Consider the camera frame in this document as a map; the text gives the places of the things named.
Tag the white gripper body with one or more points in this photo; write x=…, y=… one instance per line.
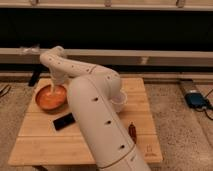
x=58, y=78

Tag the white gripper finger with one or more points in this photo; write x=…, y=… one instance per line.
x=52, y=89

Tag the orange ceramic bowl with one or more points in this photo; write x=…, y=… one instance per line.
x=46, y=101

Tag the black smartphone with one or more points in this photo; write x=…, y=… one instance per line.
x=63, y=121

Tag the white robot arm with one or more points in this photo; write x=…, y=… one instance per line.
x=89, y=96

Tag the wooden slat table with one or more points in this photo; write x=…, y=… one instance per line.
x=38, y=143

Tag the translucent plastic cup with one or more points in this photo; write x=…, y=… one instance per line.
x=119, y=101

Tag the red brown pocket knife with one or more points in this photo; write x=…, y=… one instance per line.
x=132, y=132

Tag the blue box on floor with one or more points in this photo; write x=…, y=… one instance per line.
x=195, y=100

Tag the black post base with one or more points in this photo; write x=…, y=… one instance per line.
x=35, y=76

